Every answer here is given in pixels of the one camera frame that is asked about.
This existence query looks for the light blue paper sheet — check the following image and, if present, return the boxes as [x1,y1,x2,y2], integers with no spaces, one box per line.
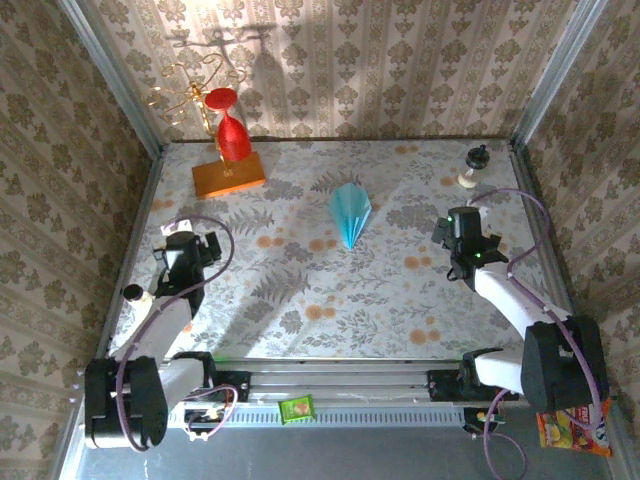
[328,182,372,251]

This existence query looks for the wooden rack base block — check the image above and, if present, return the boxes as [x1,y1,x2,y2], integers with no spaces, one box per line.
[191,151,267,201]

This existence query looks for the red wine glass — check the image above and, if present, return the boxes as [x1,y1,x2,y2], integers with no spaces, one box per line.
[204,87,253,164]

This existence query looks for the green candy packet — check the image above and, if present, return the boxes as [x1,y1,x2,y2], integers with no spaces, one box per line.
[277,394,317,426]

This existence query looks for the orange Fox's candy bag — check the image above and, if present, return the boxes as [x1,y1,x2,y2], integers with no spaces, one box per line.
[536,397,614,459]

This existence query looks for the grey metal shelf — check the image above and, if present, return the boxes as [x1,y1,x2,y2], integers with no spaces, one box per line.
[49,392,624,480]

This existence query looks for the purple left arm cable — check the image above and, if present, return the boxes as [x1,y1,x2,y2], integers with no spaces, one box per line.
[112,214,239,453]

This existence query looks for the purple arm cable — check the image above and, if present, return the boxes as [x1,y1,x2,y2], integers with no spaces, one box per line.
[467,187,604,480]
[112,214,239,453]

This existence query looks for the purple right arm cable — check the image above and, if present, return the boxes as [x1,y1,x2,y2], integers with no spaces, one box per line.
[467,187,604,480]

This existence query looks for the aluminium table side rail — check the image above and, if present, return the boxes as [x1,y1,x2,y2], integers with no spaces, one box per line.
[507,142,591,365]
[92,147,166,366]

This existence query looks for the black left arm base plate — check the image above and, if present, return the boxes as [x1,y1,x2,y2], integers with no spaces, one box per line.
[167,352,252,404]

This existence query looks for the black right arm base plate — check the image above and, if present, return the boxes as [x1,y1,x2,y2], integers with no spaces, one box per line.
[427,367,521,404]

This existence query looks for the gold wire glass rack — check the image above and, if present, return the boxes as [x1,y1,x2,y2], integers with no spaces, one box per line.
[142,52,246,166]

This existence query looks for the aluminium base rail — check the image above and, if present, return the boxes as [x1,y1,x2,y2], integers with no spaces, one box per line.
[74,363,612,401]

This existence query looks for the grey slotted cable duct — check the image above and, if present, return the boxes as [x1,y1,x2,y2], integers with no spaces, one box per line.
[167,402,471,429]

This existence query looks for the aluminium frame post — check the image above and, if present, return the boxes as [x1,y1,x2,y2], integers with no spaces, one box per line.
[57,0,166,156]
[509,0,614,151]

